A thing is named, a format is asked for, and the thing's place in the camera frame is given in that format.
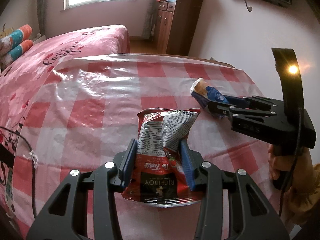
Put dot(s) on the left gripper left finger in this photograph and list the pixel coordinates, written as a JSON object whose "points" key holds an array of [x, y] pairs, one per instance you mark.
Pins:
{"points": [[64, 215]]}

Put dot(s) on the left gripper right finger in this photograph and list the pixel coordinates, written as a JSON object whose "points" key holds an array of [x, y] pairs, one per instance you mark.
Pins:
{"points": [[251, 216]]}

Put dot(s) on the blue small tissue pack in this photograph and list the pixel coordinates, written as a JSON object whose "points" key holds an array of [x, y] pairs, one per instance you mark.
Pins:
{"points": [[203, 93]]}

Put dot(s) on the red Richboy snack bag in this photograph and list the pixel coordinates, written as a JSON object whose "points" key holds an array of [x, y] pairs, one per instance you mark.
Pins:
{"points": [[158, 178]]}

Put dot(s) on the person's right hand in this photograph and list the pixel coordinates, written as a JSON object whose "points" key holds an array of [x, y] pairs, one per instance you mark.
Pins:
{"points": [[304, 175]]}

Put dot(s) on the white power strip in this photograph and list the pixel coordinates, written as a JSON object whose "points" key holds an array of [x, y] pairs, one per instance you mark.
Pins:
{"points": [[8, 195]]}

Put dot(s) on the red checkered plastic tablecloth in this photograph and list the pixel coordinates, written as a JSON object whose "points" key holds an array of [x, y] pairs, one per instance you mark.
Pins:
{"points": [[165, 82]]}

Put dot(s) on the pink bed cover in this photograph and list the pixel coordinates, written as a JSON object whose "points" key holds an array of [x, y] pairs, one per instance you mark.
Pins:
{"points": [[50, 60]]}

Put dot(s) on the brown wooden cabinet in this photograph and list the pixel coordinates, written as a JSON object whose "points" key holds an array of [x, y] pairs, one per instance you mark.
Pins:
{"points": [[175, 25]]}

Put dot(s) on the lower rolled bolster pillow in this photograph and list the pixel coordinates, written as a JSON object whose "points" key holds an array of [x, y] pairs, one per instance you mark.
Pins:
{"points": [[15, 53]]}

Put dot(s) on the rolled bolster pillow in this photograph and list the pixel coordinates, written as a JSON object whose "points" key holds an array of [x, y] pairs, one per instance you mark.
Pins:
{"points": [[15, 38], [15, 53]]}

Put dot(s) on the upper rolled bolster pillow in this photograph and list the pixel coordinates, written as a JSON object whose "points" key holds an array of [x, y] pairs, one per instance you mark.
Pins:
{"points": [[15, 38]]}

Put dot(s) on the grey curtain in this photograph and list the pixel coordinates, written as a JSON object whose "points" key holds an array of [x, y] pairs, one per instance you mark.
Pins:
{"points": [[41, 8]]}

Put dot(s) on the black charger with cable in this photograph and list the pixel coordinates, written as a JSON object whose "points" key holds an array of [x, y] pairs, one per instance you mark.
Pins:
{"points": [[29, 154]]}

